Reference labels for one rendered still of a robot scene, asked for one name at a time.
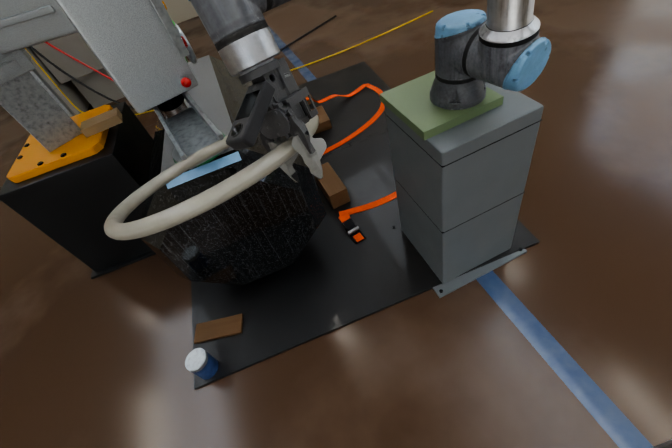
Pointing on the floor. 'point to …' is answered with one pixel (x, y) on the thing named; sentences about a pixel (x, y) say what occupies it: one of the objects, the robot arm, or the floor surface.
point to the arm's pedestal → (465, 187)
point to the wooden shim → (218, 328)
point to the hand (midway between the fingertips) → (304, 176)
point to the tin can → (201, 363)
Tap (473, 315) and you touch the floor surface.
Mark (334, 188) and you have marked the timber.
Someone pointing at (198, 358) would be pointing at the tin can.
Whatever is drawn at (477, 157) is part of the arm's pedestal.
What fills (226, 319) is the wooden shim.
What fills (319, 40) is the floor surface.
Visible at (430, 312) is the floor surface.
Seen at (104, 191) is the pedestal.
